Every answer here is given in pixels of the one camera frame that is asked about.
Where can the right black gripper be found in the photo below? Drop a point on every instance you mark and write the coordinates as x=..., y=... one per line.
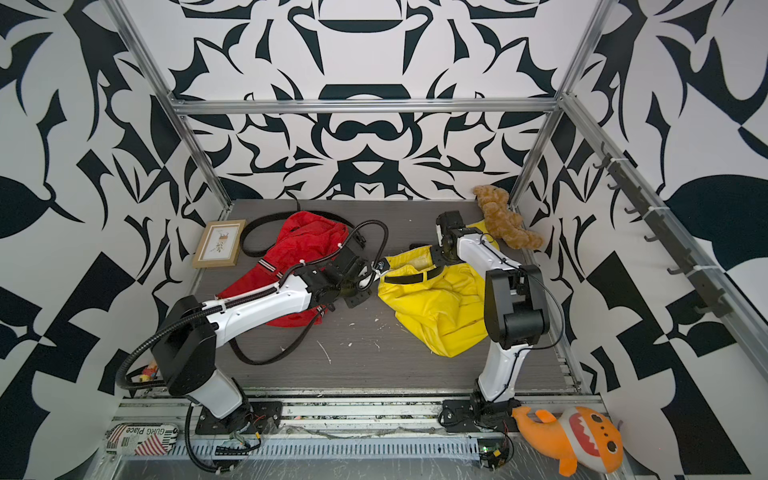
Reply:
x=437, y=256

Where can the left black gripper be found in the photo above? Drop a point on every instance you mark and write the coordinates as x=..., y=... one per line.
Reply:
x=363, y=294

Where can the yellow trousers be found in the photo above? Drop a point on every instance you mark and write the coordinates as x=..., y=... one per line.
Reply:
x=443, y=307

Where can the red trousers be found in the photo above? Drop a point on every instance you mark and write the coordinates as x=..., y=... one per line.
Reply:
x=304, y=236

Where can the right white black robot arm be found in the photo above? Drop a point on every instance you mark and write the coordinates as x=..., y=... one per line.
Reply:
x=516, y=314

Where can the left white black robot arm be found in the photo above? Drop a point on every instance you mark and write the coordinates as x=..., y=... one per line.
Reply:
x=191, y=334

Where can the brown teddy bear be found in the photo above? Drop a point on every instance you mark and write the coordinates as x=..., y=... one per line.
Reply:
x=501, y=222

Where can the wooden framed picture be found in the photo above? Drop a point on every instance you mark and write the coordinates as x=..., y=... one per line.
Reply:
x=219, y=245

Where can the small green circuit board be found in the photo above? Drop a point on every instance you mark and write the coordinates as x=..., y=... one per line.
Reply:
x=494, y=454

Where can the small red yellow toy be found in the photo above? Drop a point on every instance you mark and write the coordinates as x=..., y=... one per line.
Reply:
x=149, y=373

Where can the orange shark plush toy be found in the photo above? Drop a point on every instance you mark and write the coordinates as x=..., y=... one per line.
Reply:
x=578, y=436

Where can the red white printed box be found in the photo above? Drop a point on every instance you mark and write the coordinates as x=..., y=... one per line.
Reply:
x=141, y=439

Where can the white cable duct strip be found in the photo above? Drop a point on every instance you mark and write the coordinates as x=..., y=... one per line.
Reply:
x=352, y=448

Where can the black wall hook rack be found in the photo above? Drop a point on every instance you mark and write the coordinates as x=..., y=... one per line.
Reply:
x=667, y=230

